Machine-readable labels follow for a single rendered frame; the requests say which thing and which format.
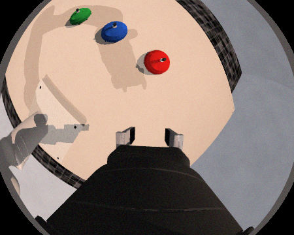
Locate green bell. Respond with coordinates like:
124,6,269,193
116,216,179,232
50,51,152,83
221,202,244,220
69,8,91,25

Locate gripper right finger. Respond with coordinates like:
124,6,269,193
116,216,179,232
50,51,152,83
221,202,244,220
165,128,184,150

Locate red dome bell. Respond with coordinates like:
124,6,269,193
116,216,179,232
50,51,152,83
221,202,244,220
144,50,170,74

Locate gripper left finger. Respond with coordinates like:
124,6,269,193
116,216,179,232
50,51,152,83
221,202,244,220
116,127,135,147

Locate blue dome bell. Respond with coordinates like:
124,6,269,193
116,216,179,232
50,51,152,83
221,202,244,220
101,21,127,43

